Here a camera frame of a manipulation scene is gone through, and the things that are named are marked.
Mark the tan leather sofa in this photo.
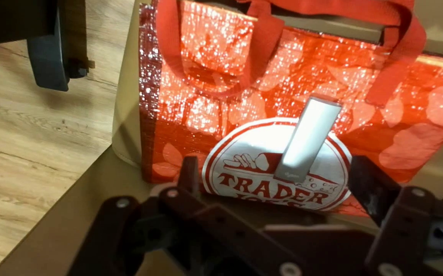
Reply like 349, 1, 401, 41
0, 0, 443, 276

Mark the orange Trader Joe's bag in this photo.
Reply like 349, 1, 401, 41
137, 0, 443, 218

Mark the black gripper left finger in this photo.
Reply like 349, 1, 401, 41
65, 155, 283, 276

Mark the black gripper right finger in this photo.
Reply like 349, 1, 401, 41
347, 153, 443, 276

